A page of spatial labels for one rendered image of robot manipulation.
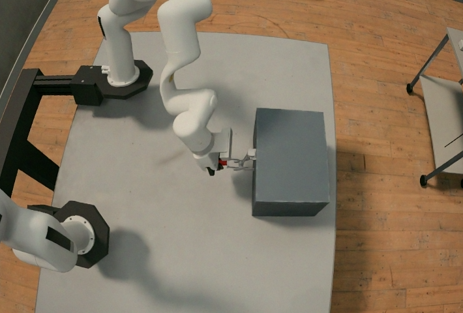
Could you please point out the dark grey rectangular case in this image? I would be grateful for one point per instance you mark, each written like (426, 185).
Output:
(290, 175)

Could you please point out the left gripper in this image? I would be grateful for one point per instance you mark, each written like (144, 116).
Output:
(209, 161)

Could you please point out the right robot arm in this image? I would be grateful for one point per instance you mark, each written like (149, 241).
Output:
(41, 240)

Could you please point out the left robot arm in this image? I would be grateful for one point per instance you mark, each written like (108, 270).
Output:
(177, 20)

